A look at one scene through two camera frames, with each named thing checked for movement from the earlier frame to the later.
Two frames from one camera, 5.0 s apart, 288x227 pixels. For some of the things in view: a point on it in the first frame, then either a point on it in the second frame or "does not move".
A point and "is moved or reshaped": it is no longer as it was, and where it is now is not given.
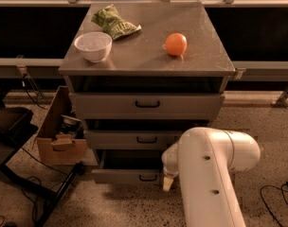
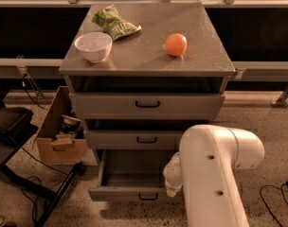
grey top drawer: x=148 y=105 does not move
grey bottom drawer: x=124 y=176 is moved or reshaped
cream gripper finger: x=167 y=183 -> x=171 y=193
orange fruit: x=175 y=43 does not move
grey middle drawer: x=130 y=139 does not move
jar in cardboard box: x=72 y=126 does not move
